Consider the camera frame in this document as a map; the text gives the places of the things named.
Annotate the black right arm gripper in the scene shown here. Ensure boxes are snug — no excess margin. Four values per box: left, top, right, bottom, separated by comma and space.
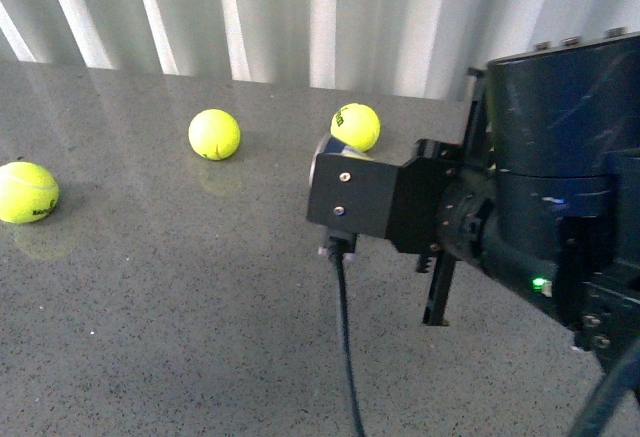
394, 68, 495, 326

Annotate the Wilson yellow tennis ball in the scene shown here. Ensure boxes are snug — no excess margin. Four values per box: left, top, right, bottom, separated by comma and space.
330, 103, 381, 152

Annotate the black camera cable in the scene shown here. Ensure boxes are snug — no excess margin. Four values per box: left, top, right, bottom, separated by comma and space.
319, 229, 366, 437

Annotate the left yellow tennis ball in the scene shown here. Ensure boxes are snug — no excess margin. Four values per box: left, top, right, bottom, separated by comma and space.
1, 161, 60, 224

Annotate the middle yellow tennis ball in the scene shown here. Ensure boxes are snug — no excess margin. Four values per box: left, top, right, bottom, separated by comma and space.
188, 109, 241, 161

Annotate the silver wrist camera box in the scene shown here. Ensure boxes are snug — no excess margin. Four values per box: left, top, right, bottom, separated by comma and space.
306, 153, 399, 238

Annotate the clear Wilson tennis can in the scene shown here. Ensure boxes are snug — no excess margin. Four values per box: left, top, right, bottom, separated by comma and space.
314, 133, 372, 161

